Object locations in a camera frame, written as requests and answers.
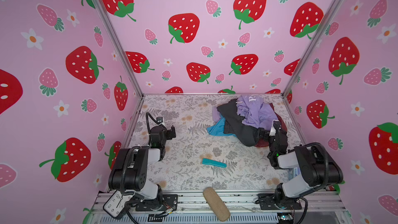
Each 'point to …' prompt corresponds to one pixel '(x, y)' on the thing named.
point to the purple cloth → (254, 112)
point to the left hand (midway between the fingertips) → (165, 126)
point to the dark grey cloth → (246, 135)
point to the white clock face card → (115, 204)
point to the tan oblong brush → (216, 204)
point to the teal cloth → (218, 129)
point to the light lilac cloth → (215, 113)
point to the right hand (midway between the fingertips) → (272, 126)
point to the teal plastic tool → (213, 162)
